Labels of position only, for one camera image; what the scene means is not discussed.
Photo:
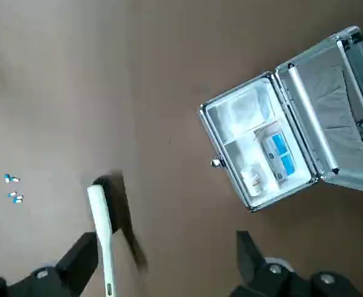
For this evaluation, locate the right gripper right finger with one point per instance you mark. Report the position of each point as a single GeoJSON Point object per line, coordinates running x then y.
{"type": "Point", "coordinates": [261, 278]}

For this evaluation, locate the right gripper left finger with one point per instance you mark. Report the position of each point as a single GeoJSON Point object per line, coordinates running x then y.
{"type": "Point", "coordinates": [73, 263]}

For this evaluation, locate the blue white capsule shell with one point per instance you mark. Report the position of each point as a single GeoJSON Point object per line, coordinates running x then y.
{"type": "Point", "coordinates": [14, 179]}
{"type": "Point", "coordinates": [12, 194]}
{"type": "Point", "coordinates": [18, 199]}
{"type": "Point", "coordinates": [7, 178]}

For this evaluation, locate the small white pill bottle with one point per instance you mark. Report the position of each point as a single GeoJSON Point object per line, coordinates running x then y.
{"type": "Point", "coordinates": [253, 181]}

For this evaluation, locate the blue white medicine box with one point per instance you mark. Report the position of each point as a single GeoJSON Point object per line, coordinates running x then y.
{"type": "Point", "coordinates": [280, 154]}

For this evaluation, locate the open aluminium case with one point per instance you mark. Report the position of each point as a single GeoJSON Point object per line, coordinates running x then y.
{"type": "Point", "coordinates": [320, 136]}

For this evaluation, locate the clear plastic bag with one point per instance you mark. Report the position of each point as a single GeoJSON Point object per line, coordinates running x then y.
{"type": "Point", "coordinates": [240, 109]}

